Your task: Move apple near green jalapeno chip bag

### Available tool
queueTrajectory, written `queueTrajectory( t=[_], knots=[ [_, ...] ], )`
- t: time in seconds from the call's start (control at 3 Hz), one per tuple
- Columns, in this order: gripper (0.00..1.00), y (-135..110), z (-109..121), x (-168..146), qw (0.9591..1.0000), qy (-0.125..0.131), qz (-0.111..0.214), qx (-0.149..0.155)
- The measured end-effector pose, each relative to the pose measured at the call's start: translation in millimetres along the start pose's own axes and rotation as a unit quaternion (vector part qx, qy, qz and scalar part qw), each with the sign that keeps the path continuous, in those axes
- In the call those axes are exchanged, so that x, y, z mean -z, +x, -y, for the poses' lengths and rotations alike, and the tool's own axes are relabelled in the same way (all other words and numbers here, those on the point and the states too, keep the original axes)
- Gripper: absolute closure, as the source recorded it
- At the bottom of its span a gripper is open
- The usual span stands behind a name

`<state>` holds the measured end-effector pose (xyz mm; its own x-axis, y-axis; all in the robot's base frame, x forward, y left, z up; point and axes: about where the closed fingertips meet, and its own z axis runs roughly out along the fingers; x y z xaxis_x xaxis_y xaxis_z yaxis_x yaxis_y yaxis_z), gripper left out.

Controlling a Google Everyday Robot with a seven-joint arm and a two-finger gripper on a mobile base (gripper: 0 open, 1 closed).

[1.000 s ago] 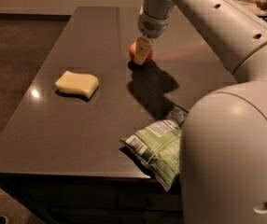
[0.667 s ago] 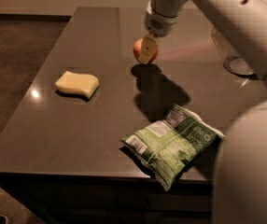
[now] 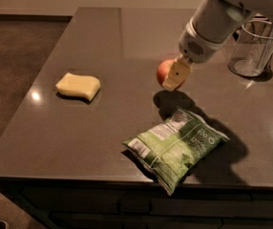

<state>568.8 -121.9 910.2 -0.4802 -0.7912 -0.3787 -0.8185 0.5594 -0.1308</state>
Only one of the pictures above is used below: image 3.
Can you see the clear plastic cup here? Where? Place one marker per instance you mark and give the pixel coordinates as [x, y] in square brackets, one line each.
[253, 49]

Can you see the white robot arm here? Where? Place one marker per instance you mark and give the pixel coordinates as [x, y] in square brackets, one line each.
[263, 7]

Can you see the green jalapeno chip bag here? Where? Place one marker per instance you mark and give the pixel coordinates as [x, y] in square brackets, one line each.
[171, 148]

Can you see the red apple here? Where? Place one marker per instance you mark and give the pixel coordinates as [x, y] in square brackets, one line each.
[162, 71]

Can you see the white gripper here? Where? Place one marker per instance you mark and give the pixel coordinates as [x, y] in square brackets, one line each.
[194, 47]

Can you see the dark cabinet drawer front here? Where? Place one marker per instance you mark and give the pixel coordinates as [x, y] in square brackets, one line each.
[85, 205]

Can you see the yellow sponge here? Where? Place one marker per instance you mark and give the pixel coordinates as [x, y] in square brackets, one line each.
[74, 85]

